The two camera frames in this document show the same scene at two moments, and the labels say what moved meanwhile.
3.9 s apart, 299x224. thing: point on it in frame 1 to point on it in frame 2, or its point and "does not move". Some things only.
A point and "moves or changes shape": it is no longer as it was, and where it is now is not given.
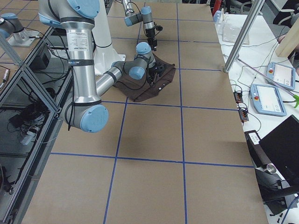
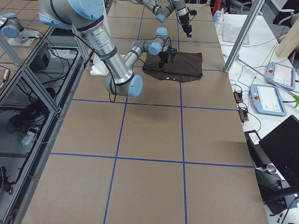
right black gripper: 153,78 to 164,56
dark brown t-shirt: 139,89 moves or changes shape
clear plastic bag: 230,33 does not move
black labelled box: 259,157 does not move
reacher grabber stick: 295,97 does not move
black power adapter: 39,62 does not move
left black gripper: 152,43 to 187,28
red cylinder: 217,6 does not move
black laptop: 281,147 does not move
